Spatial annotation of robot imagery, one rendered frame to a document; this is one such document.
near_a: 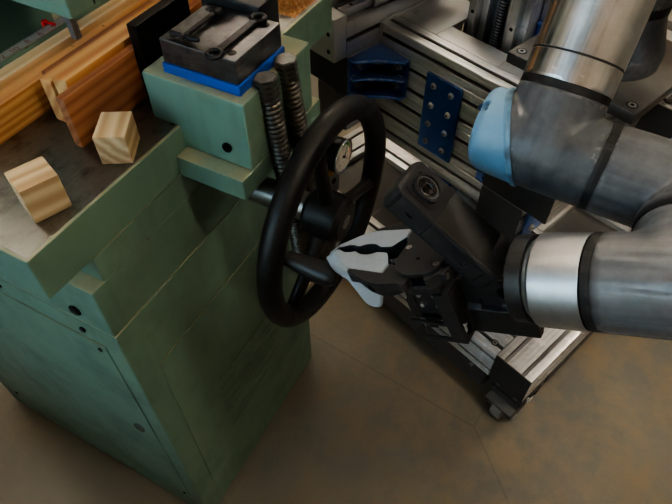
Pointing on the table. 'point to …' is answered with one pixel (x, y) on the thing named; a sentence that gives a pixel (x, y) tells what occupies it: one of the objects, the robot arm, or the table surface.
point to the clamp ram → (148, 36)
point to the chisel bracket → (62, 6)
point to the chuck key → (197, 25)
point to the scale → (30, 39)
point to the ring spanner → (235, 36)
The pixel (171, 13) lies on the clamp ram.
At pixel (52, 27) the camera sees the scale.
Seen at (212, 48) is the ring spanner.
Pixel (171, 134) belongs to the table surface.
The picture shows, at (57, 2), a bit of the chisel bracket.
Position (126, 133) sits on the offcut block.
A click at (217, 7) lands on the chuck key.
